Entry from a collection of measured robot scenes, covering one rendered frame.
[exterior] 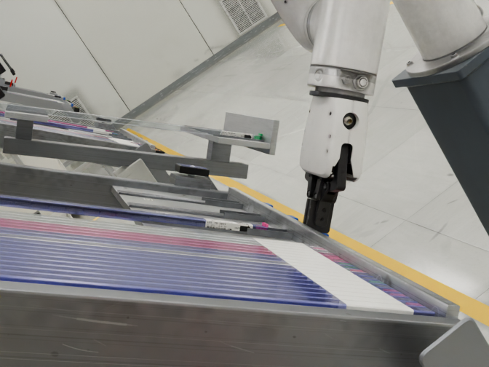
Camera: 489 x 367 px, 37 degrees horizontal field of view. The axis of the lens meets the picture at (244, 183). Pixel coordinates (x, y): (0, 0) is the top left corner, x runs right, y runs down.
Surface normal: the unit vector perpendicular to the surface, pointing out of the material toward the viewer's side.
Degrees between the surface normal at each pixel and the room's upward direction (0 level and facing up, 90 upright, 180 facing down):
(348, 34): 73
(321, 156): 52
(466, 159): 90
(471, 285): 0
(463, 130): 90
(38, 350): 90
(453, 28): 90
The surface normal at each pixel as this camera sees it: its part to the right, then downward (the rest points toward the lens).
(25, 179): 0.29, 0.14
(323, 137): -0.91, -0.09
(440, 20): -0.20, 0.43
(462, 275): -0.52, -0.81
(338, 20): -0.51, 0.00
